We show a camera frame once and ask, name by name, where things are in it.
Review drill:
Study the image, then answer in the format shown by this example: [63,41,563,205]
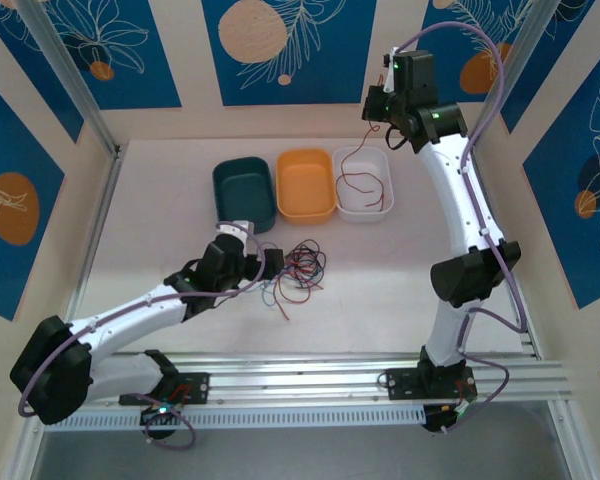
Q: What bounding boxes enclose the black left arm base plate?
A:
[118,372,211,406]

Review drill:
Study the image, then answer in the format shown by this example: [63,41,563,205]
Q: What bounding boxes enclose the white plastic bin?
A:
[331,145,395,224]

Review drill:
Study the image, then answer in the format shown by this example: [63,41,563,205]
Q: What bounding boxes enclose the aluminium side rail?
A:
[53,142,129,371]
[465,139,542,359]

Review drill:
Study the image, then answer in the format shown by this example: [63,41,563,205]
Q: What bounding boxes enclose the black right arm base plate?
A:
[383,367,479,401]

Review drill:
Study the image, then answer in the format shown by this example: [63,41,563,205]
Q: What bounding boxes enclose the black controller board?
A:
[139,403,182,427]
[423,402,476,432]

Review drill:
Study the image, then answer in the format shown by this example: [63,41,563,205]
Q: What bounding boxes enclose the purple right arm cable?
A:
[393,20,530,436]

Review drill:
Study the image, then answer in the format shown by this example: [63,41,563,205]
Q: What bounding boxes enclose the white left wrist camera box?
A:
[214,222,256,247]

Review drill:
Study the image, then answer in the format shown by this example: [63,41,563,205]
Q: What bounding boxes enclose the white slotted cable duct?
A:
[43,405,426,434]

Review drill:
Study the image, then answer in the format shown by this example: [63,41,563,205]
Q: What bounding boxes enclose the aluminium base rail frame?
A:
[22,349,576,414]

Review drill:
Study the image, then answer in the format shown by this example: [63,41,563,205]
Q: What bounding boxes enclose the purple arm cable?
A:
[18,219,269,451]
[393,20,530,436]

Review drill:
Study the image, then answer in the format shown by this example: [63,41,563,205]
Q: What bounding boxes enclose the dark green plastic bin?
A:
[211,156,276,237]

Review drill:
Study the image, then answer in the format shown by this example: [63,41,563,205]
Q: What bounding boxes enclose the thin red cable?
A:
[335,125,387,210]
[276,243,326,322]

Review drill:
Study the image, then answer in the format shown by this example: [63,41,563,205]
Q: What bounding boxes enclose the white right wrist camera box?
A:
[382,45,399,94]

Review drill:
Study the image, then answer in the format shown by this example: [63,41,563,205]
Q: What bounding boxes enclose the aluminium corner post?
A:
[467,0,597,151]
[15,0,126,159]

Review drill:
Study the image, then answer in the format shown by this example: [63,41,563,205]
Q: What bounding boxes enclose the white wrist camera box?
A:
[214,222,256,247]
[382,45,399,94]

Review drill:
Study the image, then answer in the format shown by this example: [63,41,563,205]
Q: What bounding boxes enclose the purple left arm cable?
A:
[18,219,269,451]

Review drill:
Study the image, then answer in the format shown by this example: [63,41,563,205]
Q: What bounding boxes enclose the orange plastic bin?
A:
[275,147,338,226]

